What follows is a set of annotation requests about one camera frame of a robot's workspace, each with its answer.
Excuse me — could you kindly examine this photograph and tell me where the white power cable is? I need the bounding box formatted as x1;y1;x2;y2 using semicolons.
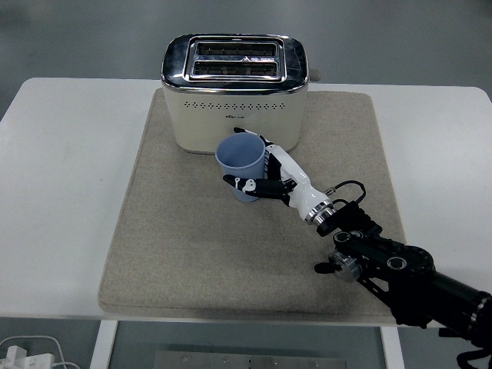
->
0;334;81;369

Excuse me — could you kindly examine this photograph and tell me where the beige fabric table mat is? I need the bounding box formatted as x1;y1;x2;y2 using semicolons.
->
98;87;423;324

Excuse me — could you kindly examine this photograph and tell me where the light blue ribbed cup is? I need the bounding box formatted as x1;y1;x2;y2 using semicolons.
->
214;132;267;204

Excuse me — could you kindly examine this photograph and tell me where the white power strip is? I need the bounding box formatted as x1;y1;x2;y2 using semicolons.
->
0;344;57;369

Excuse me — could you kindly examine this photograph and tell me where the white table leg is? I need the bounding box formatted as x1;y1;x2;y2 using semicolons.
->
88;320;120;369
378;326;407;369

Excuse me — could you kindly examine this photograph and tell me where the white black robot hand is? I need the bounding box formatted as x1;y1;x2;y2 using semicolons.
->
222;127;331;221

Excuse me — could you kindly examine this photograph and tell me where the cream chrome two-slot toaster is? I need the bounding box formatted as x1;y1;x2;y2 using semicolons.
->
160;33;321;157

